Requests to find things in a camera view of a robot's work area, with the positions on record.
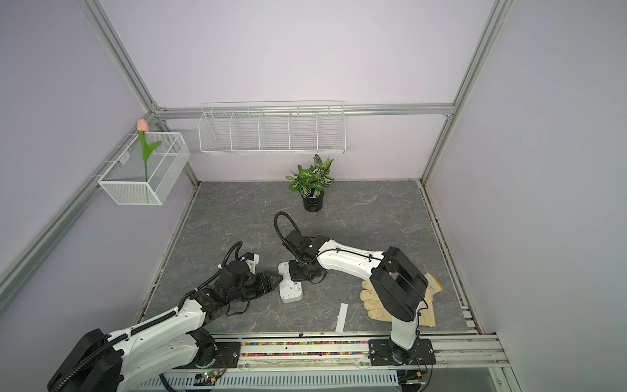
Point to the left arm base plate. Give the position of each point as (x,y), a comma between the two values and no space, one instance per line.
(220,355)

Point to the long white wire shelf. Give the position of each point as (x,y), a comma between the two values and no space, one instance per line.
(273,127)

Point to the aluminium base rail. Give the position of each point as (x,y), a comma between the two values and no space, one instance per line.
(351,351)

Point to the white battery cover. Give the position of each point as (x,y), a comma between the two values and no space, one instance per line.
(341,318)

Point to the white alarm device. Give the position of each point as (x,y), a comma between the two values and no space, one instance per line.
(289,290)

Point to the artificial pink tulip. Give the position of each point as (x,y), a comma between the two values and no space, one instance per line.
(146,148)

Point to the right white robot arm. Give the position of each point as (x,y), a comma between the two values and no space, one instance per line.
(397,282)

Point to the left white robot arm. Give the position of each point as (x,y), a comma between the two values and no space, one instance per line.
(122,360)

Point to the white wire basket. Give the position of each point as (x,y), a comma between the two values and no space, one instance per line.
(124,179)

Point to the beige work glove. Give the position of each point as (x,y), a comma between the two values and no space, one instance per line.
(378,308)

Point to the potted green plant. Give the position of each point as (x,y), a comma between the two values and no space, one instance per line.
(310,183)

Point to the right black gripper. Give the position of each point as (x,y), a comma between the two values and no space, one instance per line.
(295,277)

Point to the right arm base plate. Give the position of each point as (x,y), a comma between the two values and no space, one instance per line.
(383,352)

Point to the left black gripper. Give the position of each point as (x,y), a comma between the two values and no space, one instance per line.
(267,280)

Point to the white cable duct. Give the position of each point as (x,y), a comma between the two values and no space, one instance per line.
(284,381)

